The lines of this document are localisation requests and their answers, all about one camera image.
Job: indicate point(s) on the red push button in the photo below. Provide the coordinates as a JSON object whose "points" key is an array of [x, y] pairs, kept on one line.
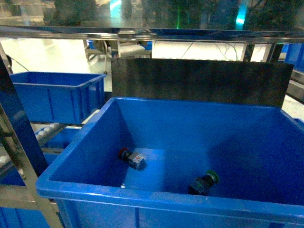
{"points": [[135, 160]]}

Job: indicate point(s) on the perforated steel rack upright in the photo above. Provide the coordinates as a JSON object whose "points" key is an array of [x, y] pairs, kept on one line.
{"points": [[19, 141]]}

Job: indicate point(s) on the green push button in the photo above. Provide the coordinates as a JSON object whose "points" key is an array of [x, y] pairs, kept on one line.
{"points": [[201, 185]]}

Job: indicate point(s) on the blue bin behind left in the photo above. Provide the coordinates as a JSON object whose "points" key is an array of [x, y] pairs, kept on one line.
{"points": [[59, 97]]}

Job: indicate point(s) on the big open blue bin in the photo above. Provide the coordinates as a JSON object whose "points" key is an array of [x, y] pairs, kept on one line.
{"points": [[257, 152]]}

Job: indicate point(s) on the black back panel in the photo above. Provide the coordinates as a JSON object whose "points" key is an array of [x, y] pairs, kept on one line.
{"points": [[255, 83]]}

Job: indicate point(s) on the upper steel shelf rail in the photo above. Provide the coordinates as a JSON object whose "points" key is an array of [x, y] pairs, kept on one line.
{"points": [[151, 34]]}

